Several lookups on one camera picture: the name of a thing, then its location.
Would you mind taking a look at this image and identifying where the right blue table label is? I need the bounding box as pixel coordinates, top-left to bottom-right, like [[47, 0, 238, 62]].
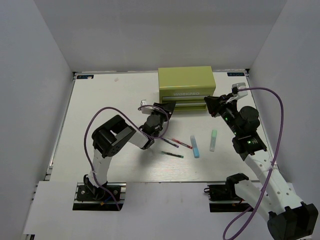
[[227, 72, 245, 77]]

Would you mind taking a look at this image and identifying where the green metal drawer chest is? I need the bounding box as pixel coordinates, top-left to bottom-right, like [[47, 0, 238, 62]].
[[158, 66, 216, 111]]

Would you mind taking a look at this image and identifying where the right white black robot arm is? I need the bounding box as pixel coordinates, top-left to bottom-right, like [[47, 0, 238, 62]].
[[204, 94, 319, 240]]

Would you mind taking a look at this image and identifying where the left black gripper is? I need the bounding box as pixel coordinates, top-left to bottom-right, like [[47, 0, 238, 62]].
[[150, 100, 177, 127]]

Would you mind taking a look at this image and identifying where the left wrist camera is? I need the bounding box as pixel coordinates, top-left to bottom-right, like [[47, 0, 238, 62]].
[[138, 99, 154, 115]]

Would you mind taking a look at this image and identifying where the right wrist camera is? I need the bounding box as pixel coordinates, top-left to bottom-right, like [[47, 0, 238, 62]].
[[231, 82, 248, 100]]

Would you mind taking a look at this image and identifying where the red gel pen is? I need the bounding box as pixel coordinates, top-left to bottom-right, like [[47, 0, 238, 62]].
[[170, 137, 193, 149]]

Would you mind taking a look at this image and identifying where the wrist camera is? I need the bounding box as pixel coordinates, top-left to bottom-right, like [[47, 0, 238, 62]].
[[231, 82, 248, 100], [138, 99, 154, 115]]

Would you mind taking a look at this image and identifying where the blue highlighter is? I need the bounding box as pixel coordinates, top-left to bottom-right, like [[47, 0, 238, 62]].
[[190, 135, 200, 159]]

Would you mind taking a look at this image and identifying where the left blue table label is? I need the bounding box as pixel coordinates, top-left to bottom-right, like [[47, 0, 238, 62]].
[[76, 74, 94, 80]]

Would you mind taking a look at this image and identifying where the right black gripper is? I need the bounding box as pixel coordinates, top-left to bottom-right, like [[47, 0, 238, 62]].
[[204, 92, 242, 136]]

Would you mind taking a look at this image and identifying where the chest drawer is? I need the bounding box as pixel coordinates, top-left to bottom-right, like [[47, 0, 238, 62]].
[[161, 95, 206, 103]]

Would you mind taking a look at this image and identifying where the green cap highlighter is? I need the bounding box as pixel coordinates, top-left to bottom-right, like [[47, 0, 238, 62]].
[[209, 129, 217, 152]]

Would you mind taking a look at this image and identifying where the green gel pen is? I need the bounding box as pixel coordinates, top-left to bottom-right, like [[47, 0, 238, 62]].
[[161, 151, 184, 159]]

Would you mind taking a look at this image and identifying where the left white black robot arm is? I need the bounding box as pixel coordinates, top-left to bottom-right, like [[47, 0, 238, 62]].
[[83, 100, 176, 200]]

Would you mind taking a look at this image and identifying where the purple gel pen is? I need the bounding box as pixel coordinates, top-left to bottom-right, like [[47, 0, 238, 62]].
[[160, 137, 179, 148]]

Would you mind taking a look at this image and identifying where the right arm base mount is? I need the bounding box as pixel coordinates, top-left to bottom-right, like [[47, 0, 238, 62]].
[[203, 184, 251, 213]]

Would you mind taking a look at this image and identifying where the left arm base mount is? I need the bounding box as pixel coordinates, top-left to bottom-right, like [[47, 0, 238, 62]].
[[72, 182, 126, 212]]

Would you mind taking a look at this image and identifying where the blue table label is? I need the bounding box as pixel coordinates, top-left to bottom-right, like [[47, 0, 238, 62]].
[[76, 74, 94, 80], [227, 72, 245, 77]]

